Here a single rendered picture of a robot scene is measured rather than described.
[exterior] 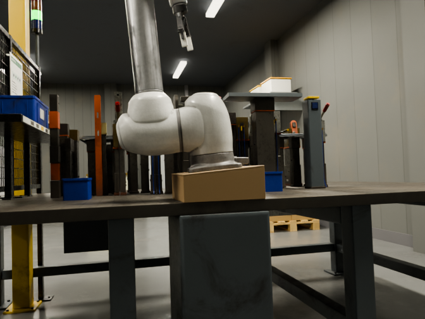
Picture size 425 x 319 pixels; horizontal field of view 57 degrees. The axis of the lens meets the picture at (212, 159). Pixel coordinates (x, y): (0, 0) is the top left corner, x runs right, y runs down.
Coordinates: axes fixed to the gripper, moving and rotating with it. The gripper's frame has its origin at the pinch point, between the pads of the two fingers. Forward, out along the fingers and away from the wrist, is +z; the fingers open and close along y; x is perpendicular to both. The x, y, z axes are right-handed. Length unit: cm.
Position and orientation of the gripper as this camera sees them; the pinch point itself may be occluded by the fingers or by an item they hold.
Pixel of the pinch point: (187, 46)
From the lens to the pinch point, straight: 207.9
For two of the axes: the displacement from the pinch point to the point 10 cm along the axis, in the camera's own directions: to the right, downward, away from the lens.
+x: -9.7, 1.8, 1.6
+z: 2.0, 9.7, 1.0
